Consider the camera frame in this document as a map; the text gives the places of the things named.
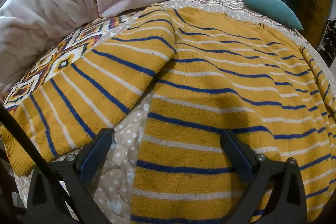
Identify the teal pillow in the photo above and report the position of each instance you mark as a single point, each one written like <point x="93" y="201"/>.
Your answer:
<point x="270" y="6"/>

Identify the cluttered shoe rack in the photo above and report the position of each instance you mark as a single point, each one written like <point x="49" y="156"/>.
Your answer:
<point x="329" y="40"/>

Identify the brown wooden door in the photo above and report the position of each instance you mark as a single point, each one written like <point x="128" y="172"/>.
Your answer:
<point x="315" y="8"/>

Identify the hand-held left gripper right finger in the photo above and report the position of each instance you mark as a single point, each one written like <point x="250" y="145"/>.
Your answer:
<point x="237" y="158"/>

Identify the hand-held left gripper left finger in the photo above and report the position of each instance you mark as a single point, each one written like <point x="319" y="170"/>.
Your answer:
<point x="95" y="158"/>

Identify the beige dotted quilted bedspread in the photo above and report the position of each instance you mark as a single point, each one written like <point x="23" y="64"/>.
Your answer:
<point x="123" y="140"/>

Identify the yellow striped sweater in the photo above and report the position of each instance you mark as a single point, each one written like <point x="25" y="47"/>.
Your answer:
<point x="210" y="82"/>

